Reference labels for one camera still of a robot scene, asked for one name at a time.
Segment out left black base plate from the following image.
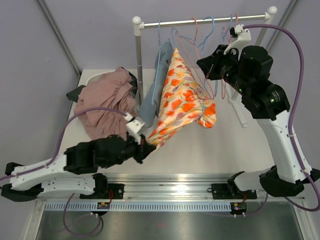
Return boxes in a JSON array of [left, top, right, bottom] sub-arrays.
[[79, 183, 125, 200]]

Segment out white and silver clothes rack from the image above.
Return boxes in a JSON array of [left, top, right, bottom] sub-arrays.
[[132, 6, 278, 128]]

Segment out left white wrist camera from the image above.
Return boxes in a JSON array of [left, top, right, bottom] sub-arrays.
[[124, 112, 147, 145]]

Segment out white slotted cable duct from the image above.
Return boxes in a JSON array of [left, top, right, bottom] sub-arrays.
[[44, 201, 231, 212]]

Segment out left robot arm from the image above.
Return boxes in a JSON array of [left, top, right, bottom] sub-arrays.
[[0, 135, 156, 202]]

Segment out pink wire hanger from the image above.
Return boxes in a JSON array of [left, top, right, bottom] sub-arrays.
[[230, 14, 239, 29], [172, 16, 218, 100]]

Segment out light blue denim skirt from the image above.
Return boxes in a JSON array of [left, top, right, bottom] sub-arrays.
[[138, 39, 174, 128]]

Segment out white perforated plastic basket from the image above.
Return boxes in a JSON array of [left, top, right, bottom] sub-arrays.
[[86, 72, 106, 85]]

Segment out dark grey dotted skirt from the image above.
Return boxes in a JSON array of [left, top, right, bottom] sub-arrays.
[[66, 85, 86, 103]]

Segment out pink pleated skirt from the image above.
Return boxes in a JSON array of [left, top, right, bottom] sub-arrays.
[[73, 67, 137, 140]]

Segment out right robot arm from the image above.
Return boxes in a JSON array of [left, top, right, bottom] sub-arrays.
[[196, 44, 320, 198]]

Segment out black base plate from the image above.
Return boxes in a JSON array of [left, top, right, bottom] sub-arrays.
[[207, 183, 257, 200], [79, 183, 125, 200]]

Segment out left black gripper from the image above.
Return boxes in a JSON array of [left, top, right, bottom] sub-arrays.
[[103, 131, 157, 169]]

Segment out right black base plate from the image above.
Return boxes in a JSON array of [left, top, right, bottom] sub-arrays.
[[207, 183, 257, 200]]

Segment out aluminium mounting rail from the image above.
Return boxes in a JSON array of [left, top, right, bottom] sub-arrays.
[[33, 172, 306, 201]]

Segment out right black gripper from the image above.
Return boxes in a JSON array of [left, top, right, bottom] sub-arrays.
[[198, 45, 252, 97]]

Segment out navy plaid skirt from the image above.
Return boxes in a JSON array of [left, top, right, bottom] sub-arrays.
[[129, 72, 138, 98]]

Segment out orange floral skirt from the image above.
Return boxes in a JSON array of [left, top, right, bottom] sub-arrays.
[[147, 48, 217, 148]]

